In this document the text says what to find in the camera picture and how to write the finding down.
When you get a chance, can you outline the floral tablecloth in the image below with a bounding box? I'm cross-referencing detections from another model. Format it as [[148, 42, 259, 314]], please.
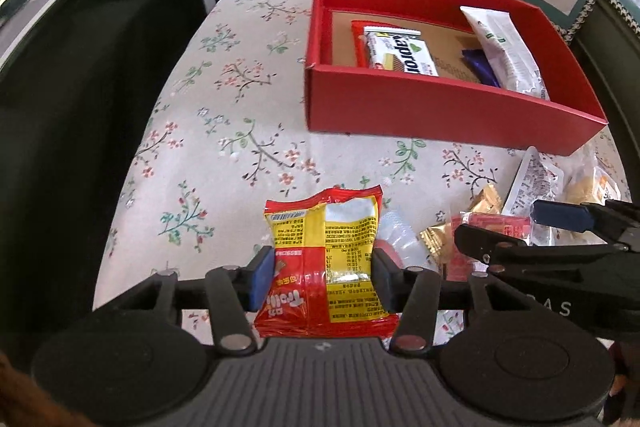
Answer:
[[92, 0, 640, 348]]

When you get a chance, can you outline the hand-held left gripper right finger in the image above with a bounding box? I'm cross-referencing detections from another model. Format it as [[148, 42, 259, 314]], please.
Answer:
[[372, 248, 507, 354]]

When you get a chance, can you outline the clear red-printed candy packet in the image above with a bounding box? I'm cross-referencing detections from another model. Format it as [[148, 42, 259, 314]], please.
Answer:
[[377, 183, 533, 283]]

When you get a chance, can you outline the blue wafer biscuit packet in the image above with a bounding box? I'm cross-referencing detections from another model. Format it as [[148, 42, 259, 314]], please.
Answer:
[[461, 48, 501, 88]]

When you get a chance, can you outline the vacuum-packed sausage packet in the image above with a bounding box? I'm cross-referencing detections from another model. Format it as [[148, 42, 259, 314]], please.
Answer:
[[500, 146, 566, 218]]

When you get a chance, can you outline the red and yellow snack packet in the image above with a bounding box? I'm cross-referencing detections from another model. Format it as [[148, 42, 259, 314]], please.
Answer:
[[254, 187, 401, 339]]

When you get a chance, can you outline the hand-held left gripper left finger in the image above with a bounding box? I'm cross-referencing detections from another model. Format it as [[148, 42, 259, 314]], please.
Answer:
[[95, 247, 276, 354]]

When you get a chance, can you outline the red cardboard box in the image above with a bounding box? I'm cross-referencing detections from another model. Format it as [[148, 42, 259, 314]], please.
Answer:
[[304, 0, 610, 156]]

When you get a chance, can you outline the black glossy cabinet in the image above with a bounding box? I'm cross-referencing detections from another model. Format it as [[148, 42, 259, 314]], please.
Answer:
[[0, 0, 216, 358]]

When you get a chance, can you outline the dark green sofa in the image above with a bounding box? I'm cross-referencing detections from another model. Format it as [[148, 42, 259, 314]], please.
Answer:
[[570, 0, 640, 158]]

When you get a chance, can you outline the green and white wafer packet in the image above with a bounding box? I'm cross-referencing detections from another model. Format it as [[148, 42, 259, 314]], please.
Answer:
[[362, 26, 440, 78]]

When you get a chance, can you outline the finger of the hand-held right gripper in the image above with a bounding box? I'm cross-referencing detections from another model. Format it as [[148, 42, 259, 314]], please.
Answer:
[[454, 223, 628, 269], [531, 199, 640, 254]]

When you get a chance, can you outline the white and green snack packet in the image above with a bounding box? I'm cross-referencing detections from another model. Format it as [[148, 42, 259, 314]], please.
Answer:
[[459, 5, 551, 102]]

